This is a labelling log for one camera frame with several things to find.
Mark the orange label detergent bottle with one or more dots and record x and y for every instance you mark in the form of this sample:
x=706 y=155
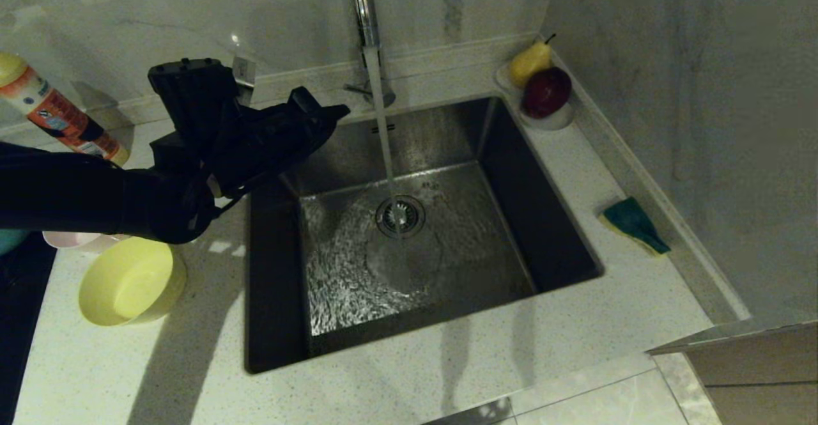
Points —
x=38 y=102

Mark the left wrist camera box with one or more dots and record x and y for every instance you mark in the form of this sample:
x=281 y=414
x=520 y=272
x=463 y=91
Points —
x=244 y=80

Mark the pink plastic bowl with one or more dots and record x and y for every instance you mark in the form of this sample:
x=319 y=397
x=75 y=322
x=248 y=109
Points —
x=80 y=241

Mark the metal sink drain strainer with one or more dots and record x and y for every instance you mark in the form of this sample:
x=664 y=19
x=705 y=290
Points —
x=412 y=217

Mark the black induction cooktop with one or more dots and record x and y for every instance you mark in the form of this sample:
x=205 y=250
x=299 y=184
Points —
x=19 y=323

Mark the blue plastic bowl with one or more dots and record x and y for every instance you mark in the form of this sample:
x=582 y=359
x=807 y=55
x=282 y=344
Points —
x=13 y=239

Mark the running water stream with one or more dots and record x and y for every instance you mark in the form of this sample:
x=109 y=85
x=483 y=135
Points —
x=383 y=131

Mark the yellow pear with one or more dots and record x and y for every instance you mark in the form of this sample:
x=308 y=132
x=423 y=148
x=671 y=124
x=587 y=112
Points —
x=527 y=64

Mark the yellow plastic bowl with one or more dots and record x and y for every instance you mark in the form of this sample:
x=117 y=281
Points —
x=128 y=281

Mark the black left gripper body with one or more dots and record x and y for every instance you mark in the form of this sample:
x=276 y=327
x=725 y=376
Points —
x=223 y=137

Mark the stainless steel sink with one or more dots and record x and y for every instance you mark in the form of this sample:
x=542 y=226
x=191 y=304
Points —
x=511 y=176

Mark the chrome faucet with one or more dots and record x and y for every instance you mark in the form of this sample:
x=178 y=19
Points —
x=364 y=3

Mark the green and yellow sponge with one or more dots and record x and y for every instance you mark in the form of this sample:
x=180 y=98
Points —
x=632 y=220

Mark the dark red apple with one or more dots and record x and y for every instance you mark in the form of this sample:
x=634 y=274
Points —
x=546 y=91

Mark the white fruit tray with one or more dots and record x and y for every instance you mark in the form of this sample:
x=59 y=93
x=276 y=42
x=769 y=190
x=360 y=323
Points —
x=553 y=123

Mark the light wooden cabinet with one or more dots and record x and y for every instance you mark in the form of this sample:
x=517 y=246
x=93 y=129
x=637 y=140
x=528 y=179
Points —
x=760 y=374

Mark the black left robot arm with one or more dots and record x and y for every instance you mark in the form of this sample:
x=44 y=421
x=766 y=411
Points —
x=77 y=192

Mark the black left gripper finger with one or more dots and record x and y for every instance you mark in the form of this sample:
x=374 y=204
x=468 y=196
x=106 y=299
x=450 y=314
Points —
x=310 y=144
x=319 y=110

